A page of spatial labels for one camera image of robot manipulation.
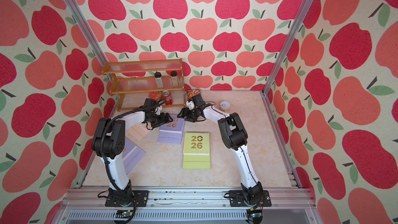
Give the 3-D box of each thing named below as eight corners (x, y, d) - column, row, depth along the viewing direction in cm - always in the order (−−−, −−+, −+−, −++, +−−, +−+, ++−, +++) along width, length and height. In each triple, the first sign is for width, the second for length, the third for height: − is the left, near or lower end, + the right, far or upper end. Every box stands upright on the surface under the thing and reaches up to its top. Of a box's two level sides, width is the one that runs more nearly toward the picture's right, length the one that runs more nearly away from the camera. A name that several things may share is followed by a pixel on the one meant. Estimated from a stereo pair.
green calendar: (182, 168, 85) (182, 166, 82) (184, 134, 99) (184, 131, 96) (210, 168, 85) (211, 166, 82) (209, 134, 99) (209, 131, 96)
